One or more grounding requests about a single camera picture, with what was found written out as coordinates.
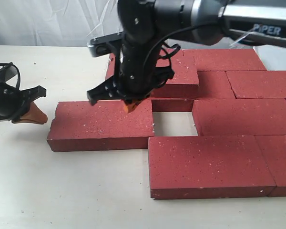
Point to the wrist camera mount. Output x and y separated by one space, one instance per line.
7 72
105 45

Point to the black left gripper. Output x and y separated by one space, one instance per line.
18 106

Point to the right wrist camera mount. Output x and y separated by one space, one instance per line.
105 45

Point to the back row right red brick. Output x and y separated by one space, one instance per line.
225 59

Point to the second row right red brick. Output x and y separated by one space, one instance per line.
258 84

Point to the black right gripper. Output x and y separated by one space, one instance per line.
138 69

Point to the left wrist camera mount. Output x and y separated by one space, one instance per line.
7 72

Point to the front row large red brick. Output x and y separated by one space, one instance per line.
198 167

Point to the white plastic backdrop sheet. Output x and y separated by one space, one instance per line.
57 22

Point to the third row red brick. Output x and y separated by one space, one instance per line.
240 117

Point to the white plastic tray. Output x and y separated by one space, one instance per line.
273 58

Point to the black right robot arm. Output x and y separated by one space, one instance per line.
147 24

